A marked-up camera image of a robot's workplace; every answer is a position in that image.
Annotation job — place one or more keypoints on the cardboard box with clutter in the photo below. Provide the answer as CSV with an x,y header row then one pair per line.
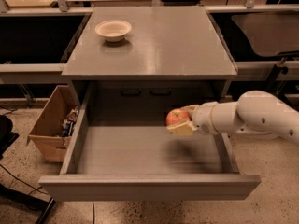
x,y
47,133

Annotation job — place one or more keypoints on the grey drawer cabinet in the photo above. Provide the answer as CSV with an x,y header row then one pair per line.
x,y
172,57

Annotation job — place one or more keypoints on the open grey top drawer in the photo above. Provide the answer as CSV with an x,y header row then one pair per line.
x,y
121,150

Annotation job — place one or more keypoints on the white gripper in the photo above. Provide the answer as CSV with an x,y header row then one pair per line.
x,y
203,117

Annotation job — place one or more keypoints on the white paper bowl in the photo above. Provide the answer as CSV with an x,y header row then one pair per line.
x,y
113,30

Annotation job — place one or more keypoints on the red apple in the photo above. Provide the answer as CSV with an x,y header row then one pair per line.
x,y
176,116

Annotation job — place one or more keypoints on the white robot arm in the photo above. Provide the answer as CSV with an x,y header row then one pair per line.
x,y
255,113

